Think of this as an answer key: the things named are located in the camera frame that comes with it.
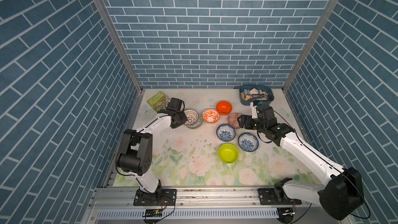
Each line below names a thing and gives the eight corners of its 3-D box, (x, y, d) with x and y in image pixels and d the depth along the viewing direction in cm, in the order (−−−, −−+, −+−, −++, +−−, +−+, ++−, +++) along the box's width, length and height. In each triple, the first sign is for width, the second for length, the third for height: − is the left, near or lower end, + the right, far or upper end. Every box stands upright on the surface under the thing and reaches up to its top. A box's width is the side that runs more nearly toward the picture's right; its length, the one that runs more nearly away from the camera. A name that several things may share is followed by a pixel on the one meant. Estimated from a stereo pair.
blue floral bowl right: (239, 152, 89) (240, 149, 86) (236, 135, 97) (237, 132, 93) (258, 152, 89) (260, 149, 86) (254, 135, 97) (256, 132, 93)
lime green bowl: (218, 164, 86) (219, 161, 82) (218, 147, 93) (218, 143, 89) (238, 164, 86) (239, 161, 82) (236, 147, 93) (237, 143, 89)
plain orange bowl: (216, 116, 106) (217, 113, 103) (216, 103, 113) (216, 100, 111) (232, 116, 106) (233, 113, 103) (230, 104, 113) (231, 100, 111)
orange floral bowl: (202, 124, 102) (202, 120, 99) (202, 112, 108) (202, 108, 105) (219, 124, 102) (220, 120, 99) (218, 112, 108) (219, 108, 105)
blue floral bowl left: (216, 141, 94) (217, 138, 91) (216, 127, 100) (216, 124, 97) (235, 141, 94) (236, 138, 91) (233, 127, 100) (234, 124, 97)
